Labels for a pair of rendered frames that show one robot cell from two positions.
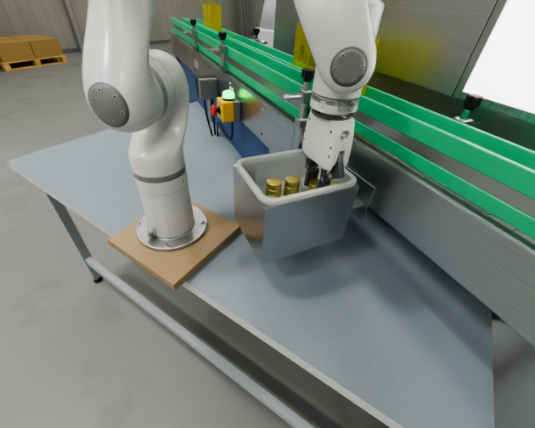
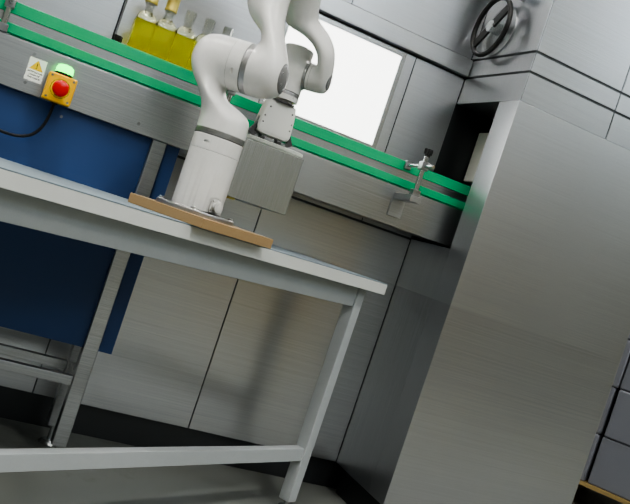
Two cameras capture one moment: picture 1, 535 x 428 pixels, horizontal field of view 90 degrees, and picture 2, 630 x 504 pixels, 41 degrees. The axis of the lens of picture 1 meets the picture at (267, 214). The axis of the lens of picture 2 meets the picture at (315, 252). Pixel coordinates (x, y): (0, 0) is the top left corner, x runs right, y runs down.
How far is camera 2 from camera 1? 229 cm
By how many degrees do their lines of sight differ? 85
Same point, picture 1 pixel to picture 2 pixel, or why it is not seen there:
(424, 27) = not seen: hidden behind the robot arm
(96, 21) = (281, 27)
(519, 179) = (341, 141)
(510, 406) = (324, 318)
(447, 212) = (319, 165)
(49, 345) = not seen: outside the picture
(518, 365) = not seen: hidden behind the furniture
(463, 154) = (317, 132)
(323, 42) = (329, 70)
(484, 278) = (342, 194)
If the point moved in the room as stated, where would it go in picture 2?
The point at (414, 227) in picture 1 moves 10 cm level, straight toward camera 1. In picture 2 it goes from (302, 181) to (326, 188)
